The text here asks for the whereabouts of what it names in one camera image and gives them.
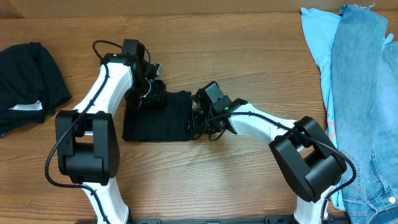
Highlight black t-shirt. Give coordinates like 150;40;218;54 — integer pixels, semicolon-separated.
122;90;193;142

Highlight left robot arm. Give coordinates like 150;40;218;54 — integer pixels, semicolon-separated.
45;39;165;223

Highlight folded black garment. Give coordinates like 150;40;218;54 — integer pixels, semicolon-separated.
1;42;72;136

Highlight blue denim jeans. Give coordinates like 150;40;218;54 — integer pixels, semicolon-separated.
331;5;397;223

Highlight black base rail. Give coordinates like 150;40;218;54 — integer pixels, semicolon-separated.
74;214;352;224

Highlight light blue t-shirt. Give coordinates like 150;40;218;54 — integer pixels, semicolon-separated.
300;7;346;212

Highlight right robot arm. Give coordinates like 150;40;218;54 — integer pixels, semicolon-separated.
192;82;349;223

